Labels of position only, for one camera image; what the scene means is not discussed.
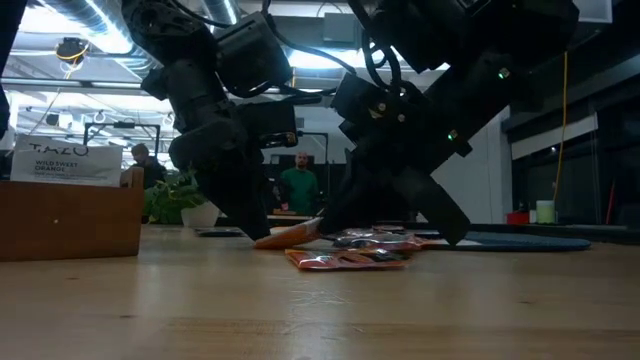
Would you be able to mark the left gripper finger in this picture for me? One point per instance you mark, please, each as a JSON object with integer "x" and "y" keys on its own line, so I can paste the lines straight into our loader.
{"x": 240, "y": 200}

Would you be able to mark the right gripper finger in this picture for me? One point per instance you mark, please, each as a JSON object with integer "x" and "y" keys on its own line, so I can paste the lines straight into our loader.
{"x": 435, "y": 210}
{"x": 362, "y": 195}

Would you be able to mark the white orange Tazo tea packet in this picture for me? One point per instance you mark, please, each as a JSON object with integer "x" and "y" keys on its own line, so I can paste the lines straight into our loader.
{"x": 290, "y": 236}
{"x": 65, "y": 165}

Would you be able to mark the wooden tea organiser box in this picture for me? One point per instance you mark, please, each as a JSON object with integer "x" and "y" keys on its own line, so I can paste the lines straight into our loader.
{"x": 70, "y": 220}

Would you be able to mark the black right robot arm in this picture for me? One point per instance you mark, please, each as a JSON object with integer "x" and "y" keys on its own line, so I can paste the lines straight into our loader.
{"x": 500, "y": 40}

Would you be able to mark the dark green tea packet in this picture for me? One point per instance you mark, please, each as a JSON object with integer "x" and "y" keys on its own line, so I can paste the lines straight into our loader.
{"x": 220, "y": 232}

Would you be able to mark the green potted plant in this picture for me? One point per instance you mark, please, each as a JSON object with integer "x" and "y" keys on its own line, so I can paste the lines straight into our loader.
{"x": 200, "y": 216}

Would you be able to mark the wooden background table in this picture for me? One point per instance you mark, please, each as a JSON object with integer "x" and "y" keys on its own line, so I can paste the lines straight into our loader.
{"x": 290, "y": 218}

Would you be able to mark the person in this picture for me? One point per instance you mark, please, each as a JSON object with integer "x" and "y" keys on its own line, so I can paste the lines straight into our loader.
{"x": 145, "y": 162}
{"x": 299, "y": 187}

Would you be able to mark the red container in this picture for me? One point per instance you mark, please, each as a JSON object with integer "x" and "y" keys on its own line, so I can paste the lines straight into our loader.
{"x": 517, "y": 218}

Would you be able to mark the dark round woven mat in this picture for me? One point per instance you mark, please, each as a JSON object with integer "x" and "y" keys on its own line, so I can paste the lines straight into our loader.
{"x": 525, "y": 243}

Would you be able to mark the pale green cup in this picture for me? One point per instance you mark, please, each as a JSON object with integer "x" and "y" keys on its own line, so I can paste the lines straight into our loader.
{"x": 545, "y": 212}

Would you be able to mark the grey ceiling box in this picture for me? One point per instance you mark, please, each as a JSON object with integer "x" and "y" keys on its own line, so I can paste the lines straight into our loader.
{"x": 340, "y": 27}

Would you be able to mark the long ceiling light bar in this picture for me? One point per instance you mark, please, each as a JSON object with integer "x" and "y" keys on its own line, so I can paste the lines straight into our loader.
{"x": 75, "y": 84}

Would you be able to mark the red stick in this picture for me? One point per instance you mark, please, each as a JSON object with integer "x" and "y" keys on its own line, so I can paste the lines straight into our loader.
{"x": 611, "y": 202}

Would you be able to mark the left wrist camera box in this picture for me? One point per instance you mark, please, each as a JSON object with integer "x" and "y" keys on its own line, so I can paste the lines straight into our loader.
{"x": 252, "y": 55}

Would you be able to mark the black camera stand frame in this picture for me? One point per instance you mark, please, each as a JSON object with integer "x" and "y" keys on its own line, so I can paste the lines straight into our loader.
{"x": 122, "y": 125}

